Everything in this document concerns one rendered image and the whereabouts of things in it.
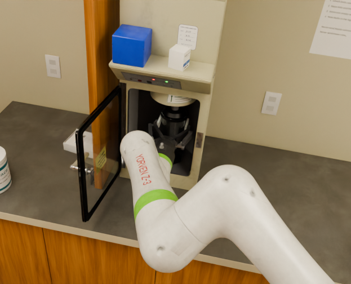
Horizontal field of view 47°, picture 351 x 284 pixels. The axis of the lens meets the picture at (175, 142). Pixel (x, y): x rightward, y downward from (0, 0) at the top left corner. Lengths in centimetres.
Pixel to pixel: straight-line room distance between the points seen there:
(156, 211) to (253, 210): 21
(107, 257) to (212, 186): 91
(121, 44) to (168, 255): 67
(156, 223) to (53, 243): 89
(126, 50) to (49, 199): 68
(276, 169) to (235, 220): 108
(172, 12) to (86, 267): 105
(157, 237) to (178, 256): 6
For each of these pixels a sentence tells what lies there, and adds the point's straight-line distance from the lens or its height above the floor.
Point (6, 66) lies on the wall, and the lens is 217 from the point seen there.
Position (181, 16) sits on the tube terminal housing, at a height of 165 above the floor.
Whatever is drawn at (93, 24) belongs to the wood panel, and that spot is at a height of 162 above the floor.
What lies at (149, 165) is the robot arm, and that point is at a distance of 104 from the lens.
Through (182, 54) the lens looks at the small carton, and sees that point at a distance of 122.
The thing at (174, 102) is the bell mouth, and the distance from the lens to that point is 143.
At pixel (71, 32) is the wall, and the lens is 191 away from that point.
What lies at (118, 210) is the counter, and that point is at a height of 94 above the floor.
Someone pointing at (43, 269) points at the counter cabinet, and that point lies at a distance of 185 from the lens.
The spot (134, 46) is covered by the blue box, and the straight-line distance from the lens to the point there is 122.
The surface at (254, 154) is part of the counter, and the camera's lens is 190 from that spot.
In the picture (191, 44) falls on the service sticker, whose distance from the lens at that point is 130.
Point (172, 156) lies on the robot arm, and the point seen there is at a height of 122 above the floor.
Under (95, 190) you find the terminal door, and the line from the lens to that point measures 143.
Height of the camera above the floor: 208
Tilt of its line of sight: 37 degrees down
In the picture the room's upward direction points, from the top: 6 degrees clockwise
